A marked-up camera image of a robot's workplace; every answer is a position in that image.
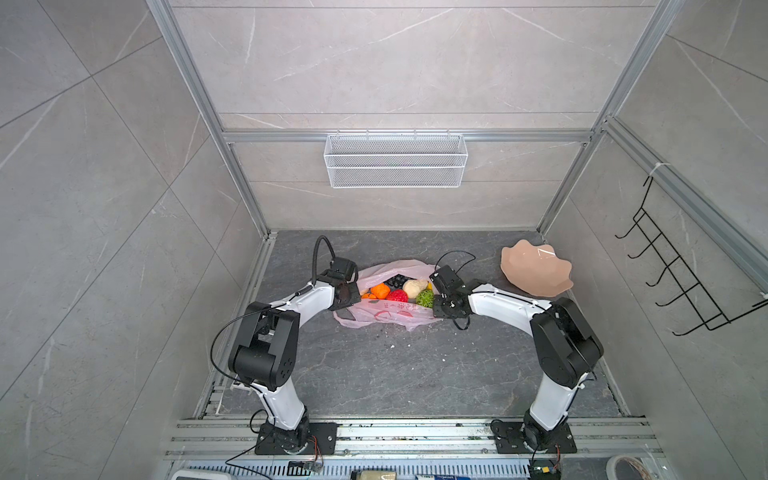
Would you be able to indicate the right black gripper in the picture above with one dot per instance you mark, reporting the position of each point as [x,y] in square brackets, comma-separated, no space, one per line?
[437,311]

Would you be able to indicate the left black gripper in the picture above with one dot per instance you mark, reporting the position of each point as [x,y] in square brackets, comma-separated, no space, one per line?
[356,295]

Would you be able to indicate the pink plastic bag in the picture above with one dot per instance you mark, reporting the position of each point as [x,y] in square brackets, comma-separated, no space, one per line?
[375,311]

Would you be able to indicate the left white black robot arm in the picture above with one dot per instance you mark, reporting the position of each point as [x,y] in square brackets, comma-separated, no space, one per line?
[265,348]

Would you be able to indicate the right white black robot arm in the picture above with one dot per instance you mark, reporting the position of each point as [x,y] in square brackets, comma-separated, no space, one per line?
[566,346]

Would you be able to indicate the green fake vegetable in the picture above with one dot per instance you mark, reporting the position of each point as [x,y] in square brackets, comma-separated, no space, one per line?
[425,299]

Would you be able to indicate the orange fake fruit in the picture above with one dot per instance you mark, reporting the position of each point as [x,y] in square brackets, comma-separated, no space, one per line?
[377,292]

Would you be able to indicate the beige fake fruit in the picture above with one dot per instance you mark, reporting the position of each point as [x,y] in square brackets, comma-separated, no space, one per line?
[414,287]

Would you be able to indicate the dark fake grapes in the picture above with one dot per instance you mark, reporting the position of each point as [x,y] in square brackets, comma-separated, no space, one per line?
[397,282]

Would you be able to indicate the red fake strawberry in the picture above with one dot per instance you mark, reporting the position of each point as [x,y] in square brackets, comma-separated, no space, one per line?
[398,295]

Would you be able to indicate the pink scalloped bowl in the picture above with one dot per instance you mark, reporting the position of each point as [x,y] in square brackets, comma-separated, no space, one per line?
[536,270]

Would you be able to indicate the white wire mesh basket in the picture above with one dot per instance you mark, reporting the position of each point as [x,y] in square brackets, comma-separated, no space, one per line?
[358,161]

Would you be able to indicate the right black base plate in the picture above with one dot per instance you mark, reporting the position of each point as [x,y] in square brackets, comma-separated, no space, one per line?
[510,438]

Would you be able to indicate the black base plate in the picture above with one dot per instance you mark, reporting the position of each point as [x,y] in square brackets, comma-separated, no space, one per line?
[510,438]
[318,438]

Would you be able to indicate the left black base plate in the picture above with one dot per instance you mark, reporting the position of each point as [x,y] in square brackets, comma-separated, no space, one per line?
[318,438]

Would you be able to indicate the black wire hook rack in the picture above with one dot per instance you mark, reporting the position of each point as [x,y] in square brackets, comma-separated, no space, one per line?
[688,288]

